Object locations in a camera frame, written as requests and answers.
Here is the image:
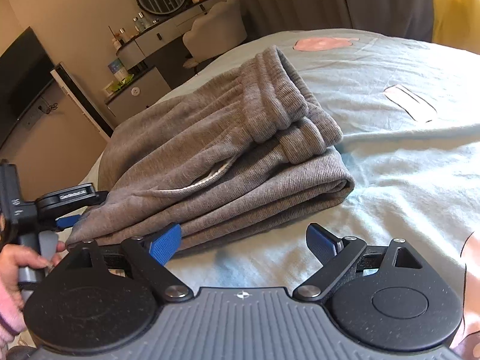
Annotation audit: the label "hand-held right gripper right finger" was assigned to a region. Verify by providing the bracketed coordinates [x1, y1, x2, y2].
[292, 223, 424, 302]

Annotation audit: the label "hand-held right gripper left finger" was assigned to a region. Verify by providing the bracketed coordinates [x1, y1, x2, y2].
[67, 222, 191, 302]

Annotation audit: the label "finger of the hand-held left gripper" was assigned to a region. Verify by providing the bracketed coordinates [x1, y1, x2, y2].
[56, 214, 85, 230]

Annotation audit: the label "grey pants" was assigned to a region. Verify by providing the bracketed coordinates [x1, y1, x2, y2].
[67, 45, 355, 252]

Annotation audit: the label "person's left forearm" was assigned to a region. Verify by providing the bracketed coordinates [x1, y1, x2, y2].
[0, 281, 28, 350]

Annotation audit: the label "person's left hand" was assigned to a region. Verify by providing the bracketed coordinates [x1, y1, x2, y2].
[0, 241, 67, 310]

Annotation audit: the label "white tower appliance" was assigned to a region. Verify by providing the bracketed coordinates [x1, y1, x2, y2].
[50, 63, 115, 139]

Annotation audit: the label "light blue printed bed sheet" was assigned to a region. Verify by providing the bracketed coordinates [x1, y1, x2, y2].
[80, 30, 480, 349]

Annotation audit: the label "black television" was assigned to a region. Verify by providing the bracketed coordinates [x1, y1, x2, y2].
[0, 26, 57, 149]

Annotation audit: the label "blue and white box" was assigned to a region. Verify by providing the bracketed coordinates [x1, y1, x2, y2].
[108, 59, 127, 81]

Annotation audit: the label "reed diffuser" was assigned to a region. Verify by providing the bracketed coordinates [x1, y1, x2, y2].
[108, 26, 127, 50]

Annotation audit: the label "grey vanity desk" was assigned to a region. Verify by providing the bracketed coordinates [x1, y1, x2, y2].
[104, 0, 226, 128]

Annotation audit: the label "beige upholstered chair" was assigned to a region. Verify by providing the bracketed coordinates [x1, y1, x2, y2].
[182, 0, 248, 72]

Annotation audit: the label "dark grey curtain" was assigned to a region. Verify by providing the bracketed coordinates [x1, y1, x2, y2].
[240, 0, 436, 42]

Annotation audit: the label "black wall cable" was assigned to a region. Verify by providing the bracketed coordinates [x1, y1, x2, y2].
[37, 97, 58, 116]

